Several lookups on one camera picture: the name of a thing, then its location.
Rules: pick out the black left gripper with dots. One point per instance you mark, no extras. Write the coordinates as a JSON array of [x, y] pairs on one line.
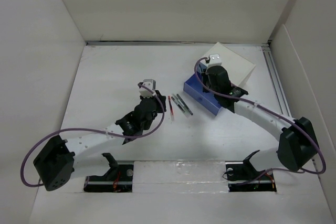
[[159, 110]]

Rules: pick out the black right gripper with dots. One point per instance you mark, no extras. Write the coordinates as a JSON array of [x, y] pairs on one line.
[[205, 77]]

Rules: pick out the red gel pen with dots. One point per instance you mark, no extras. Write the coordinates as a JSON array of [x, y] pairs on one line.
[[171, 109]]

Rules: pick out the white drawer organizer box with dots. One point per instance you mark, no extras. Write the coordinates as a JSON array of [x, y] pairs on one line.
[[239, 68]]

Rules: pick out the green gel pen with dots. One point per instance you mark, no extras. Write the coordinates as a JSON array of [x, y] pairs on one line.
[[182, 104]]

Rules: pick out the black gel pen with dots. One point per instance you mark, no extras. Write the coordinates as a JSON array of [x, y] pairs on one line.
[[178, 104]]

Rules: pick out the black gold pen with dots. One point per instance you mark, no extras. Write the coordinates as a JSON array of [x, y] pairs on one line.
[[185, 105]]

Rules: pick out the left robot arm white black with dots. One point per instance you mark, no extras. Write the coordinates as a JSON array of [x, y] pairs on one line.
[[61, 160]]

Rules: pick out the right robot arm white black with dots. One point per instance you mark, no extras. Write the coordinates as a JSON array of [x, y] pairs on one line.
[[297, 142]]

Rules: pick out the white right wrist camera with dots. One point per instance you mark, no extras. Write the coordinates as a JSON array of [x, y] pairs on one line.
[[213, 60]]

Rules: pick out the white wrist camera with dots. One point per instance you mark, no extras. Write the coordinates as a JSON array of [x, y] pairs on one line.
[[213, 60], [147, 88]]

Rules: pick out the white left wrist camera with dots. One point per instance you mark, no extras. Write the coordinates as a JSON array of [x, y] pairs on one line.
[[147, 88]]

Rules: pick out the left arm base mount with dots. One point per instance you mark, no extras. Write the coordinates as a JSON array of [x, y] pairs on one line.
[[117, 179]]

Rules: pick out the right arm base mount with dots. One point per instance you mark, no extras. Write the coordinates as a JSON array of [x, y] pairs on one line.
[[243, 177]]

